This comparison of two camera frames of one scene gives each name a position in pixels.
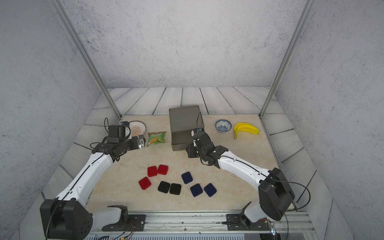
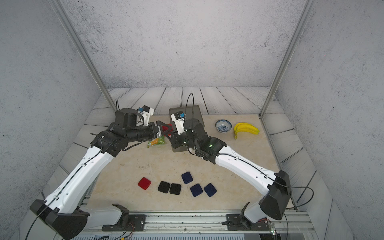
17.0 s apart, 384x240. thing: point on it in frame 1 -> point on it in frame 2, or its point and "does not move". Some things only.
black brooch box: (175, 189) does not move
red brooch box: (152, 171) -> (164, 128)
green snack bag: (156, 137) does not move
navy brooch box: (187, 177) does not move
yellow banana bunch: (244, 126) does not move
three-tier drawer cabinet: (183, 120) does not move
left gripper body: (135, 143) -> (149, 131)
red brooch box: (144, 183) does not move
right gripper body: (193, 152) -> (180, 140)
